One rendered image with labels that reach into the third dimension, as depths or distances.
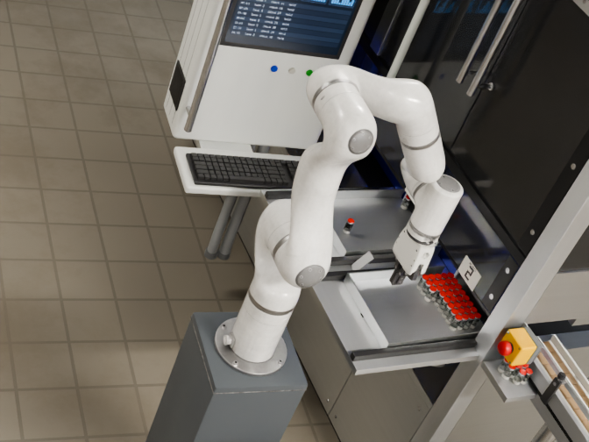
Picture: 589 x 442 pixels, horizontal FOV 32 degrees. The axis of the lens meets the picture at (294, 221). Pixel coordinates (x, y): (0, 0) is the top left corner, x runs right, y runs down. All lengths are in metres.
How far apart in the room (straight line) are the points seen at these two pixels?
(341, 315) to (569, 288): 0.61
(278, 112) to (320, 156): 1.19
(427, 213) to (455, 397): 0.73
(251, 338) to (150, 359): 1.20
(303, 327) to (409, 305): 0.87
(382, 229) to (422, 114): 0.99
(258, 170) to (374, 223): 0.41
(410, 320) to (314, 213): 0.72
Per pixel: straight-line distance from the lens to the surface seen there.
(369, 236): 3.07
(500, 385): 2.85
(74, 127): 4.57
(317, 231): 2.27
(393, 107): 2.16
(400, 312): 2.87
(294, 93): 3.28
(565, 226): 2.60
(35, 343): 3.63
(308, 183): 2.20
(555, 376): 2.90
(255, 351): 2.54
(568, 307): 2.90
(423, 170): 2.31
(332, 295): 2.82
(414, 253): 2.52
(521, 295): 2.74
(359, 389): 3.42
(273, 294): 2.41
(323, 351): 3.59
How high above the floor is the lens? 2.71
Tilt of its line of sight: 37 degrees down
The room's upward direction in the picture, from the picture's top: 23 degrees clockwise
